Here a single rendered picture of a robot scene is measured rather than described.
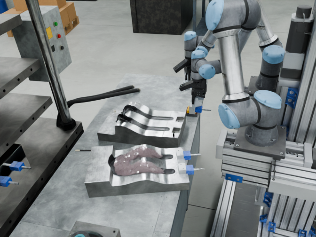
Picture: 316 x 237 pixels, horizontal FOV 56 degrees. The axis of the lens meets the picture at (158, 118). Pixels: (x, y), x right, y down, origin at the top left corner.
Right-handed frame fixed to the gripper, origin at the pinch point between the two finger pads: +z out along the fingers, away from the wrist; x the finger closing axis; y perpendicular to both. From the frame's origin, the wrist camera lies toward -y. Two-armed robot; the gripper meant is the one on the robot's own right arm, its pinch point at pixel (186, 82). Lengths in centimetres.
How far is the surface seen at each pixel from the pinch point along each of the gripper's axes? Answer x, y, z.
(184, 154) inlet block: -62, -20, 7
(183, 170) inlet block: -74, -24, 6
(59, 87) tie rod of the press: -8, -82, -15
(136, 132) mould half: -39, -42, 4
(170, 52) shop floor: 265, 53, 94
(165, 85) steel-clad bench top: 25.8, -9.6, 14.1
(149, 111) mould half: -19.3, -30.7, 5.0
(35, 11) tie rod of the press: -8, -83, -61
